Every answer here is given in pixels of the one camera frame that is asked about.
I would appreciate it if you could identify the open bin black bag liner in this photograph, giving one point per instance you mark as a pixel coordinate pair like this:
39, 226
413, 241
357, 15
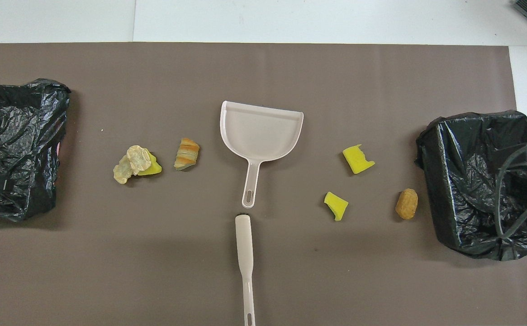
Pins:
462, 181

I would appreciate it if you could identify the brown toy nugget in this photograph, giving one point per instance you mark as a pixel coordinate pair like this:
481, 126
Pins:
407, 203

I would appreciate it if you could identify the beige plastic dustpan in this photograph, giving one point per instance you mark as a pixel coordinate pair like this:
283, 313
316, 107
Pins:
258, 136

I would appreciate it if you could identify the yellow sponge wedge green edge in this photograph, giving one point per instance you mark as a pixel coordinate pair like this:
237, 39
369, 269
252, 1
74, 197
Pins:
337, 204

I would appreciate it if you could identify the notched yellow sponge piece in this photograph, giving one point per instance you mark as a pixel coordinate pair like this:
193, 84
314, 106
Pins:
357, 160

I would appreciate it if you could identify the brown table mat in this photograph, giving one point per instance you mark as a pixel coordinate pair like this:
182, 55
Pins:
154, 253

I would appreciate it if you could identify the beige hand brush black bristles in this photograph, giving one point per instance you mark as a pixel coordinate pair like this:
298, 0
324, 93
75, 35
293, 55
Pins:
244, 244

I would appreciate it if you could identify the yellow sponge chunk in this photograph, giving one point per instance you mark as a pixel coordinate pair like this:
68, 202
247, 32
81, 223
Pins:
153, 169

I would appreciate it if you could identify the orange striped toy croissant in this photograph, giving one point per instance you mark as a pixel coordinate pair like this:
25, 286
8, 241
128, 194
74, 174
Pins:
187, 154

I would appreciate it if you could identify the bin covered by black bag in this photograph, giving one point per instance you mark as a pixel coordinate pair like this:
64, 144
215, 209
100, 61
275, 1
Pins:
14, 136

